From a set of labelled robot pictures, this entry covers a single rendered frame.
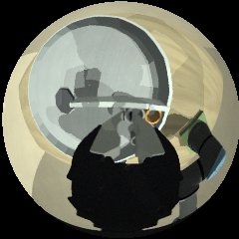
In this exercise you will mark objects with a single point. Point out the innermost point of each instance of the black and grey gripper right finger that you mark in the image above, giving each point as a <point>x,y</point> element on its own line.
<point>150,142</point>

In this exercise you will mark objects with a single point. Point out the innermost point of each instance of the bronze bushing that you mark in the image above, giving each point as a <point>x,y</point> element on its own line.
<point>154,118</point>

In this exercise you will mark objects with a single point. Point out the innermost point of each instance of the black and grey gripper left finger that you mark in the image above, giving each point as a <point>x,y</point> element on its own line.
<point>103,141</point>

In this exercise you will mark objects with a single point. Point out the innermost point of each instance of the grey round turntable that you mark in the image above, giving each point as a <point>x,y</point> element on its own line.
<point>98,61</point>

